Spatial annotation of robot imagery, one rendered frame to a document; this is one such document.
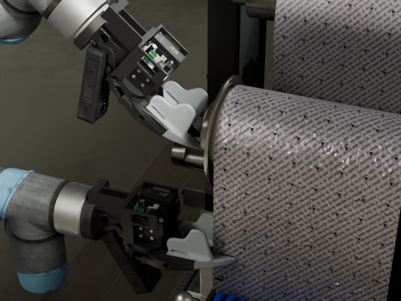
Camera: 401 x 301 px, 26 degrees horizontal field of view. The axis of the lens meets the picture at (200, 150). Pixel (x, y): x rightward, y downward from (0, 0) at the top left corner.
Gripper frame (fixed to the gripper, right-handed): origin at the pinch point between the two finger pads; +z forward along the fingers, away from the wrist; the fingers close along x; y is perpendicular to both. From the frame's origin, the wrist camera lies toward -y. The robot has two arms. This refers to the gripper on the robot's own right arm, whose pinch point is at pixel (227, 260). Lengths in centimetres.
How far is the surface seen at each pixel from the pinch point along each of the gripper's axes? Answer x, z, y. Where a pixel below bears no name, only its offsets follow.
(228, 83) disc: 6.0, -2.5, 23.2
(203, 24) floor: 295, -120, -108
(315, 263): -0.3, 12.0, 3.4
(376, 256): -0.3, 19.5, 6.7
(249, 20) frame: 41.3, -11.7, 15.9
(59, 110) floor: 191, -144, -109
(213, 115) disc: 0.9, -2.6, 21.4
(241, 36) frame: 37.2, -11.6, 14.8
